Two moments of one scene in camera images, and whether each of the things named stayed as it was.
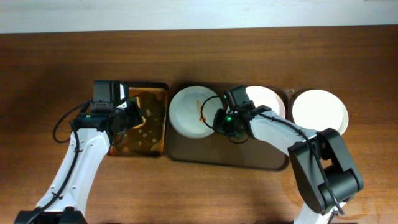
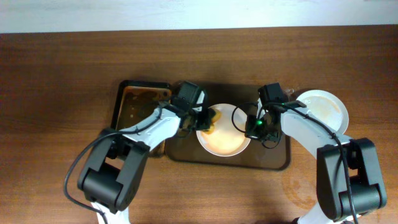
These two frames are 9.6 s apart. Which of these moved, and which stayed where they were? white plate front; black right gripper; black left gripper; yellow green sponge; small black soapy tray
Moved: black right gripper; black left gripper; yellow green sponge
Stayed: small black soapy tray; white plate front
